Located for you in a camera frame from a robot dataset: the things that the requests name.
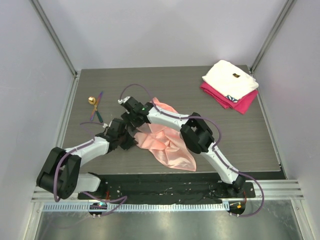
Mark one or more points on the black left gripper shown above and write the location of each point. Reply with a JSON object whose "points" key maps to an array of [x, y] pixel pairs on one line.
{"points": [[130, 142]]}

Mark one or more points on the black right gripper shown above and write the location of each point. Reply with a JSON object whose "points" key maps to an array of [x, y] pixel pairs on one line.
{"points": [[128, 118]]}

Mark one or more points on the pink satin napkin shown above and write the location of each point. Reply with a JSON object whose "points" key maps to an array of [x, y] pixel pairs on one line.
{"points": [[166, 146]]}

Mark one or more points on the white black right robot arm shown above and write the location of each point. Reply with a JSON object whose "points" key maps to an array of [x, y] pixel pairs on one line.
{"points": [[196, 134]]}

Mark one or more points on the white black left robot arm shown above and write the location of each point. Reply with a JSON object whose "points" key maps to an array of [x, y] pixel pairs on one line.
{"points": [[60, 174]]}

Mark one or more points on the iridescent purple utensil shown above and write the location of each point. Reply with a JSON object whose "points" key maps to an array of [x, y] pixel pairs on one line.
{"points": [[98, 99]]}

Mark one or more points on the gold spoon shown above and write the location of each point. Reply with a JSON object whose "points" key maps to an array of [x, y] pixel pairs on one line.
{"points": [[92, 101]]}

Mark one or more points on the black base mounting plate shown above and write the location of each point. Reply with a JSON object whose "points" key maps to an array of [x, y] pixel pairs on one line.
{"points": [[170, 177]]}

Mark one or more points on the white folded cloth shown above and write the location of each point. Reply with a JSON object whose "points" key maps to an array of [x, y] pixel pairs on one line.
{"points": [[230, 81]]}

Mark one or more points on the magenta folded cloth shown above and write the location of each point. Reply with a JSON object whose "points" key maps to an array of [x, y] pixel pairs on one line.
{"points": [[226, 102]]}

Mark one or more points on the dark green handled utensil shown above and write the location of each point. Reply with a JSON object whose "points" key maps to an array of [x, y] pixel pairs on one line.
{"points": [[99, 116]]}

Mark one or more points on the white slotted cable duct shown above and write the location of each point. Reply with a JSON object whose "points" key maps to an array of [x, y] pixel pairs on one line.
{"points": [[98, 207]]}

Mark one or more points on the grey left corner post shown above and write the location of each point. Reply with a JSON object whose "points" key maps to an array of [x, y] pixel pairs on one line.
{"points": [[53, 35]]}

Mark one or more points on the aluminium front rail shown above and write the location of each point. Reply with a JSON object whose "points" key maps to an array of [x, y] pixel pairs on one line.
{"points": [[275, 188]]}

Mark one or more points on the grey aluminium corner post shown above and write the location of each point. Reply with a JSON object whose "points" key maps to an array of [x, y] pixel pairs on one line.
{"points": [[275, 29]]}

